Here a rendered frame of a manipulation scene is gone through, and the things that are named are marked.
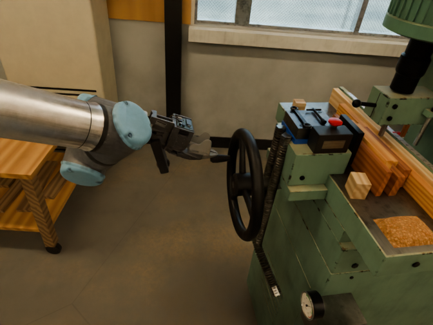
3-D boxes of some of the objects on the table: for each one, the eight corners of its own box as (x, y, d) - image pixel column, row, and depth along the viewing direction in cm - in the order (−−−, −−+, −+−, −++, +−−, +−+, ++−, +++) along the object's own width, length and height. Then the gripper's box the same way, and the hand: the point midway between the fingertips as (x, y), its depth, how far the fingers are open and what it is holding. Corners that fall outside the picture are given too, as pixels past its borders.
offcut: (344, 186, 71) (350, 171, 68) (358, 187, 71) (365, 172, 68) (350, 198, 67) (356, 184, 65) (365, 199, 68) (372, 184, 65)
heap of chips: (372, 219, 63) (376, 213, 62) (416, 216, 65) (421, 209, 64) (394, 247, 58) (398, 241, 56) (441, 243, 59) (446, 236, 58)
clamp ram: (308, 144, 82) (317, 114, 77) (334, 144, 84) (345, 113, 78) (323, 166, 75) (334, 133, 70) (352, 165, 77) (365, 133, 71)
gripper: (150, 121, 75) (230, 145, 83) (150, 104, 82) (223, 127, 90) (140, 150, 79) (216, 169, 87) (140, 131, 86) (211, 151, 94)
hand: (212, 155), depth 89 cm, fingers closed
